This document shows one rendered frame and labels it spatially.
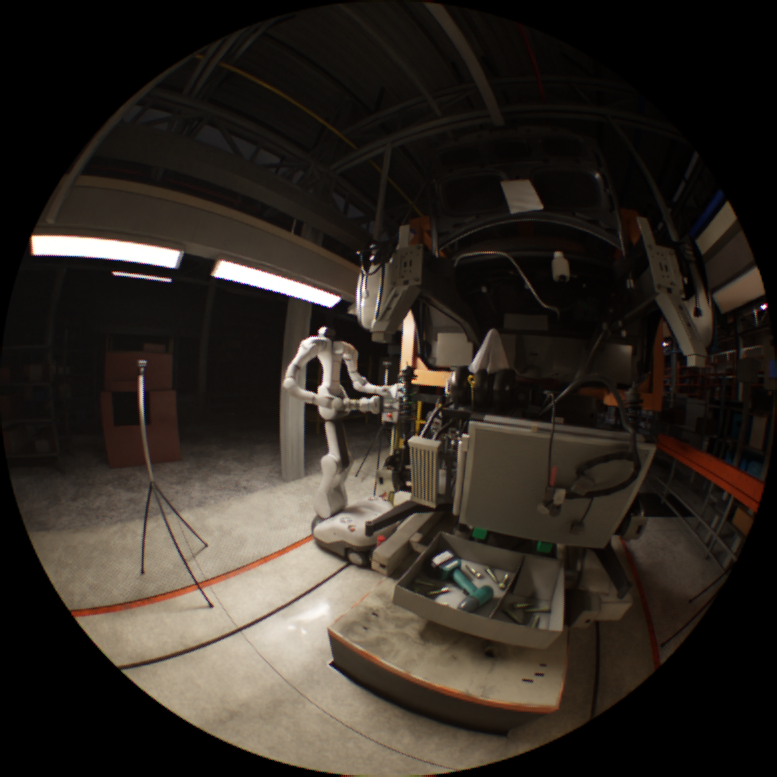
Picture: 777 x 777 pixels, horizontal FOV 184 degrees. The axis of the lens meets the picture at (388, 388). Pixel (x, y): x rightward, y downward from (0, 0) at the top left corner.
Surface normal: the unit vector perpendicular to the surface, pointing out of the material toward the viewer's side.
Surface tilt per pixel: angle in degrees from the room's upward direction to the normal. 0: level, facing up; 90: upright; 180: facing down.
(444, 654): 0
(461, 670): 0
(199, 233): 90
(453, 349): 90
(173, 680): 0
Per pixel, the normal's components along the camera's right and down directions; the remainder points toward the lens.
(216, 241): 0.83, 0.10
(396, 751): 0.07, -0.99
